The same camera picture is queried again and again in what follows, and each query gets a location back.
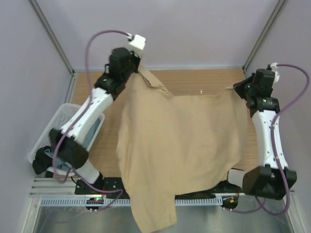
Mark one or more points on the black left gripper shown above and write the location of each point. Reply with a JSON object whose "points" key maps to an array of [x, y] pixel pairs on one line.
{"points": [[136, 58]]}

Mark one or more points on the beige t shirt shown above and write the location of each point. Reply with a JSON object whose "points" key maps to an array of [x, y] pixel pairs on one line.
{"points": [[172, 145]]}

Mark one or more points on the white slotted cable duct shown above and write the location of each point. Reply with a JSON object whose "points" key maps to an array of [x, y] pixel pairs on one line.
{"points": [[94, 201]]}

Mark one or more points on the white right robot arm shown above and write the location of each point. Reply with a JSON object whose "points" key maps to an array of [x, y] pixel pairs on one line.
{"points": [[271, 178]]}

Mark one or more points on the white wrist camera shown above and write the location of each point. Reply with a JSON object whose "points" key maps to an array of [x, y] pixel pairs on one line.
{"points": [[273, 68], [136, 43]]}

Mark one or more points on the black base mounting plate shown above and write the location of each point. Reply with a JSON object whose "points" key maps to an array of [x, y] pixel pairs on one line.
{"points": [[114, 183]]}

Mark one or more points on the right aluminium corner post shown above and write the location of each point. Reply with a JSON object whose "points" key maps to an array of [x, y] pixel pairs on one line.
{"points": [[280, 4]]}

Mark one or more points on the black t shirt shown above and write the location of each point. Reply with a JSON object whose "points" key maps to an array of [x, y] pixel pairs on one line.
{"points": [[43, 160]]}

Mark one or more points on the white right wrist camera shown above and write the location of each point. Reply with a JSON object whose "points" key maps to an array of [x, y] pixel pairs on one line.
{"points": [[273, 68]]}

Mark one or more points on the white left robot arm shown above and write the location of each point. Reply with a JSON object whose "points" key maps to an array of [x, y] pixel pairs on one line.
{"points": [[67, 141]]}

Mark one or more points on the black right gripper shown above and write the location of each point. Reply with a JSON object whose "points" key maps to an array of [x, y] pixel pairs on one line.
{"points": [[239, 87]]}

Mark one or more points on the blue grey t shirt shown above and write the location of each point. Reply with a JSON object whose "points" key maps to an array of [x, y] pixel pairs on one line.
{"points": [[87, 143]]}

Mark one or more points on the aluminium corner post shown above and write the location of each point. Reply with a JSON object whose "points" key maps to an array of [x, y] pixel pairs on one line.
{"points": [[44, 22], [280, 4]]}

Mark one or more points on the left aluminium corner post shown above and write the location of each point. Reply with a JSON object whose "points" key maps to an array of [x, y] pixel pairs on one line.
{"points": [[44, 22]]}

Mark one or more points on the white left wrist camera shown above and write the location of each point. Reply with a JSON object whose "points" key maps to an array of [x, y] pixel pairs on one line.
{"points": [[136, 43]]}

